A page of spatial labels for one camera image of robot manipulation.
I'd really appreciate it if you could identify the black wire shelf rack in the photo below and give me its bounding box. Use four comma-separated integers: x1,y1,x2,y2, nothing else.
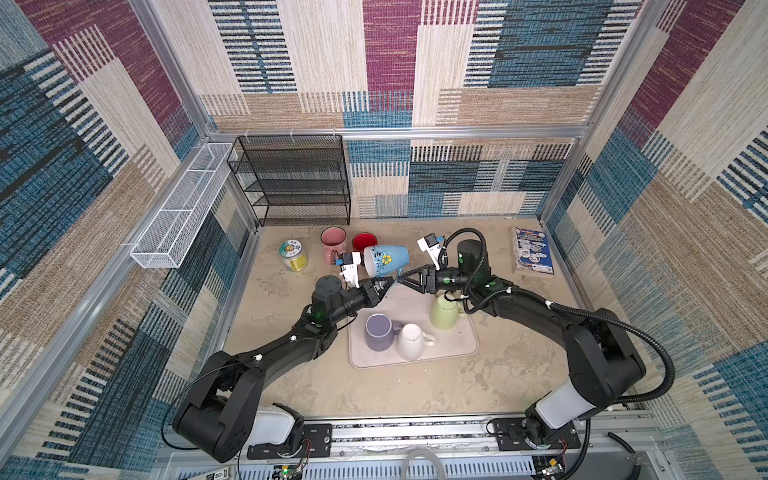
228,135,351,227

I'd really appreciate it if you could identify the light green mug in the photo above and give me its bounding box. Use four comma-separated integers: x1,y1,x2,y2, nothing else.
429,294,465,331

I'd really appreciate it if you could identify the blue mug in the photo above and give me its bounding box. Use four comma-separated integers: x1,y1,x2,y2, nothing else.
363,245,410,277

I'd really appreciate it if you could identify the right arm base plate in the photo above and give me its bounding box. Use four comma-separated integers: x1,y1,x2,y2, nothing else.
486,417,582,452

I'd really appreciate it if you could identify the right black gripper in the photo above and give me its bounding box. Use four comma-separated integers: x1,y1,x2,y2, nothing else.
397,262,472,295

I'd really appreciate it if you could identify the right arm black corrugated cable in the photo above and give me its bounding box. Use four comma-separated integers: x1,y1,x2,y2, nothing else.
437,227,677,480

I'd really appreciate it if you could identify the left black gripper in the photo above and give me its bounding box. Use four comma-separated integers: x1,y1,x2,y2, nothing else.
327,276,391,328

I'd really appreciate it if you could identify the purple mug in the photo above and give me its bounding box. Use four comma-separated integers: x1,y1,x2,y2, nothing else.
365,313,403,352

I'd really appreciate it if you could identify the white mug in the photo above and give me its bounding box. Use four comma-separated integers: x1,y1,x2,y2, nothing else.
396,323,437,361

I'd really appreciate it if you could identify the white mesh wall basket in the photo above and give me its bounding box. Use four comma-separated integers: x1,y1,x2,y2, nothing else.
130,143,233,269

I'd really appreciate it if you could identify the pink ghost pattern mug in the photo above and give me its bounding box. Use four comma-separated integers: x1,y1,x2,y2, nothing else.
320,226,348,265

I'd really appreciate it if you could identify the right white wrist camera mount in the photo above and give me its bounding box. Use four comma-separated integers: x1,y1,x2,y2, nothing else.
417,233,445,270

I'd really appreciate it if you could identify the yellow green labelled can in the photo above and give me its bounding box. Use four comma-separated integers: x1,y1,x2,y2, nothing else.
279,239,308,272

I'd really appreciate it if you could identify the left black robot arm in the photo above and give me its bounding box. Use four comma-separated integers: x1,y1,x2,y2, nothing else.
171,275,396,463

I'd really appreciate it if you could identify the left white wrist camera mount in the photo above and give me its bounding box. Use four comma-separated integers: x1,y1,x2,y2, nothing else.
335,251,362,288

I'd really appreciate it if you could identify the red mug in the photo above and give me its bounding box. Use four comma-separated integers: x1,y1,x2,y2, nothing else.
352,232,378,253

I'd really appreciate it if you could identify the white plastic tray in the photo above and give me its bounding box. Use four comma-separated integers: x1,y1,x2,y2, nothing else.
349,285,479,369

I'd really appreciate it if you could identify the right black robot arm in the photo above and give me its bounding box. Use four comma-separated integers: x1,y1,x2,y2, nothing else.
399,240,646,445

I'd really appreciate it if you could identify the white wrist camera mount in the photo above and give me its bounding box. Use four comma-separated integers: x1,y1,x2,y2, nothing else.
417,233,445,270
335,251,362,288

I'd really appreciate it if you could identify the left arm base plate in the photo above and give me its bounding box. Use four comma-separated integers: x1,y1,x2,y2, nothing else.
246,423,333,461

